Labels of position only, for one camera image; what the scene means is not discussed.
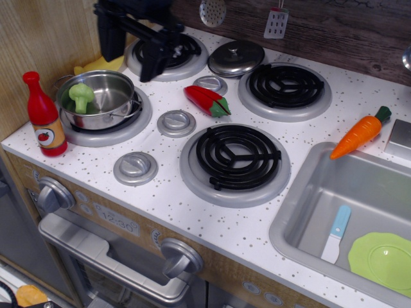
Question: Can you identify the left oven dial knob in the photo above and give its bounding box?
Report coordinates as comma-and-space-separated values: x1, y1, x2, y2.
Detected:
37, 176, 76, 213

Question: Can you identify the yellow toy banana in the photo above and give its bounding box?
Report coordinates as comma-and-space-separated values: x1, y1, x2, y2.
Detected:
73, 56, 125, 76

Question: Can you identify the orange toy carrot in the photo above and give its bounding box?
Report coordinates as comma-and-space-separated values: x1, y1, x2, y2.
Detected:
329, 106, 392, 160

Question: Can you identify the back right stove burner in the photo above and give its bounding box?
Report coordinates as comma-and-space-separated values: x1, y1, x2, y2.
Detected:
238, 62, 332, 123

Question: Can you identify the green toy plate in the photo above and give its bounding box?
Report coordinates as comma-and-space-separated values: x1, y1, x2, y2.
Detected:
348, 232, 410, 297

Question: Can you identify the red toy chili pepper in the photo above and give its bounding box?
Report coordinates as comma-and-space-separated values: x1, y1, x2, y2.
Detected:
184, 85, 231, 117

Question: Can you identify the black cable on floor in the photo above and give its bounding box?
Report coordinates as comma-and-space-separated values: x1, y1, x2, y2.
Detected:
0, 280, 17, 305

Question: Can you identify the right oven dial knob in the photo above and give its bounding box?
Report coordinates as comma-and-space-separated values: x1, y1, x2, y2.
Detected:
161, 237, 204, 279

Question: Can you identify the steel pot lid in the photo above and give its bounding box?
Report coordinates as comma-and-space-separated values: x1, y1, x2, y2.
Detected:
207, 40, 265, 77

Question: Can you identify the grey stovetop knob front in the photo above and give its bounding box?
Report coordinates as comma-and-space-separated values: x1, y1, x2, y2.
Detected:
113, 151, 159, 186

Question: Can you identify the steel utensil at right edge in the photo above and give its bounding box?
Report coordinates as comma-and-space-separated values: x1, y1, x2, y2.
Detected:
402, 46, 411, 71

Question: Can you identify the front right stove burner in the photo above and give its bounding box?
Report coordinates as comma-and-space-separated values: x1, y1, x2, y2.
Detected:
179, 124, 291, 208

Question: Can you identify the grey stovetop knob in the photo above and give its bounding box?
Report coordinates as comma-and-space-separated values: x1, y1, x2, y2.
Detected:
157, 110, 197, 138
193, 75, 228, 96
113, 151, 159, 186

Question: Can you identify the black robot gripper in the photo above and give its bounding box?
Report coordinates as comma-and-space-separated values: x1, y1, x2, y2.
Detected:
94, 1, 184, 82

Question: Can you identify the stainless steel pan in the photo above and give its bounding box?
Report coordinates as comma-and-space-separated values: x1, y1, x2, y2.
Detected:
57, 70, 142, 130

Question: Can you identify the oven dial knob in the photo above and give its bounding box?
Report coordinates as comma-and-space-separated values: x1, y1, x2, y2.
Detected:
37, 176, 76, 213
161, 237, 204, 279

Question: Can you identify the yellow object on floor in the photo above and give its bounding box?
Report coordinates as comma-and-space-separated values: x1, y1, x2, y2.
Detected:
15, 285, 48, 307

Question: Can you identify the hanging perforated steel ladle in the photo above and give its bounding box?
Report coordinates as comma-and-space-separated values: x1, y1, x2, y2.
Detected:
199, 0, 227, 28

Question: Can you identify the grey stovetop knob middle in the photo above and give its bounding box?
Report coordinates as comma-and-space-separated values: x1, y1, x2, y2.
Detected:
157, 110, 197, 138

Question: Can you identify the green toy broccoli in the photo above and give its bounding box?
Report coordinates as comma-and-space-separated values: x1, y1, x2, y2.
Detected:
69, 83, 94, 114

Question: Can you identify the front left stove burner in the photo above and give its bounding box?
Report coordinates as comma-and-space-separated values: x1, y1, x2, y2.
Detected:
58, 87, 152, 148

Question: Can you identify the blue handled toy knife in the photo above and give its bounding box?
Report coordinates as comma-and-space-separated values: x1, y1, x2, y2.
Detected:
320, 205, 351, 264

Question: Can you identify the grey faucet base block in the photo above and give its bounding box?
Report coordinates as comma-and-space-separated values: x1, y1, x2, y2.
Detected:
384, 119, 411, 160

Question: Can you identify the silver sink basin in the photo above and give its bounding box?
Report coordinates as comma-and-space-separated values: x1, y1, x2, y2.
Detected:
269, 142, 410, 307

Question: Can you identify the silver oven door handle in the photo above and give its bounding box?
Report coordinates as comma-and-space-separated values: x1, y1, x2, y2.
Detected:
39, 214, 189, 307

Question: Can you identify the grey stovetop knob back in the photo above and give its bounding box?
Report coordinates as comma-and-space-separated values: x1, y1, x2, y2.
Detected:
193, 75, 228, 96

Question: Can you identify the red toy ketchup bottle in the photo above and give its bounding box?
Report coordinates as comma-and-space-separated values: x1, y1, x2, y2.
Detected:
22, 71, 67, 157

